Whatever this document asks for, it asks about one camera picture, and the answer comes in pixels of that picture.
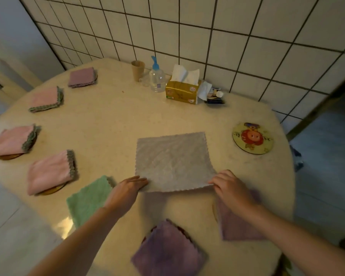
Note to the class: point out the large purple folded cloth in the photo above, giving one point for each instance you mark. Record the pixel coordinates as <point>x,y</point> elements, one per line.
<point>168,251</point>

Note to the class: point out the small dark cluttered items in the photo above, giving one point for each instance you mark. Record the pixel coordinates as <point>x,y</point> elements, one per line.
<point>215,97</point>

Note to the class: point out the person's left forearm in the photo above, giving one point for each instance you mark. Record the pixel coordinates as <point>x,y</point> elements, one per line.
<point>74,244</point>

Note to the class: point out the person's right hand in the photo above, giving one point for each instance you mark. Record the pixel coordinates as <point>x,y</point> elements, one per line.
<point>234,192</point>

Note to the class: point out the person's right forearm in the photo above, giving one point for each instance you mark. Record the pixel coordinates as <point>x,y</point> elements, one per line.
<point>299,241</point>

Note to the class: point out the small purple folded cloth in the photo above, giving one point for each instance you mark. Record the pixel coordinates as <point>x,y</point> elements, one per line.
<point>82,76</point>

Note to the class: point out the loose white tissue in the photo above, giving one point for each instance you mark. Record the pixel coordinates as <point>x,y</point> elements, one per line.
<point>204,89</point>

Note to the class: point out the pink folded cloth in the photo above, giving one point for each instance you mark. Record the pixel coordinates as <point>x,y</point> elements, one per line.
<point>50,171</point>
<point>13,139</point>
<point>46,98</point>

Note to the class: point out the round wooden coaster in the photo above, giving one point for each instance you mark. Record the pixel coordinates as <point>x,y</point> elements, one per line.
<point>8,157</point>
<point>53,190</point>

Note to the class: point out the blue patterned stool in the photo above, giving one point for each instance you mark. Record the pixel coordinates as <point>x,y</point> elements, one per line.
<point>296,158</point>

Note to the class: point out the green folded cloth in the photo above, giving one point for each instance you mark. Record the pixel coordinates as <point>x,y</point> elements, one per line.
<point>86,199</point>

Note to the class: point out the person's right fingers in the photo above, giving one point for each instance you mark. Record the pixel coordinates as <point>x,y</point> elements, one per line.
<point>220,178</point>

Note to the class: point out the brown paper cup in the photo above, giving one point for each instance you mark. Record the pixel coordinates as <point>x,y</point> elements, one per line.
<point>138,70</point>

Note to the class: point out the grey cloth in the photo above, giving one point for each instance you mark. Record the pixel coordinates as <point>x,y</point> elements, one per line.
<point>174,160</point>

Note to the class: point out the clear spray bottle blue top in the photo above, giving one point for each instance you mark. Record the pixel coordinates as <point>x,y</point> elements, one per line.
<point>157,79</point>

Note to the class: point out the person's left fingers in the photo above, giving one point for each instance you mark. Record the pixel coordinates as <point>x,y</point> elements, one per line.
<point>138,181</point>

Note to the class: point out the small clear glass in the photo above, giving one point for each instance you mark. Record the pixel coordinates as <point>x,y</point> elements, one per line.
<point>145,80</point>

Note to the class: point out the round cartoon print coaster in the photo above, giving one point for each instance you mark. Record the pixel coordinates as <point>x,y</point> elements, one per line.
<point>253,138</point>

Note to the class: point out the gold tissue box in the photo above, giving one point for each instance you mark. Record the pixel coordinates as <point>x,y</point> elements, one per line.
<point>182,90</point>

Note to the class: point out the person's left hand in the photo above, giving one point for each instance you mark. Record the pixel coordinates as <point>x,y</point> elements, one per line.
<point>122,195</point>

